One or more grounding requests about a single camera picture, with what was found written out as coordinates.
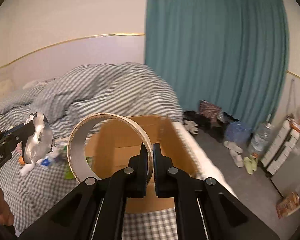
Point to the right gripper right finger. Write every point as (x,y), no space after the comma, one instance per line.
(205,209)

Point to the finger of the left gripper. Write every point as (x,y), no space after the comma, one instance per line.
(11,138)

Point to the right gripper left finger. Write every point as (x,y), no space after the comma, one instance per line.
(95,208)

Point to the silver foil snack packet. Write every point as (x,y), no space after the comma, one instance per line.
(40,142)

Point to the checked bed sheet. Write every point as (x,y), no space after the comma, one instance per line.
(32,195)

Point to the green slipper pair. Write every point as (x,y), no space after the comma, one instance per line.
(250,164)

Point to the white slipper pair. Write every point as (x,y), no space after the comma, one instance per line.
(235,152)

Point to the brown cardboard box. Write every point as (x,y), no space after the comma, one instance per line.
(114,144)

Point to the grey checked duvet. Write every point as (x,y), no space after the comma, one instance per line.
(126,89)

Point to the orange snack box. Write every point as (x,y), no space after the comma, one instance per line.
(288,205)

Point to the blue plastic bag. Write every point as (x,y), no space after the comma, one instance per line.
(237,132)

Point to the large clear water bottle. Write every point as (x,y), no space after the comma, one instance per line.
(260,138)

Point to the dark patterned bag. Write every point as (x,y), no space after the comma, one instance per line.
(209,110)

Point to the white suitcase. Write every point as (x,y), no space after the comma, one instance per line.
(282,146)

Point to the teal curtain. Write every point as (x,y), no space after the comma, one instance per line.
(232,53)

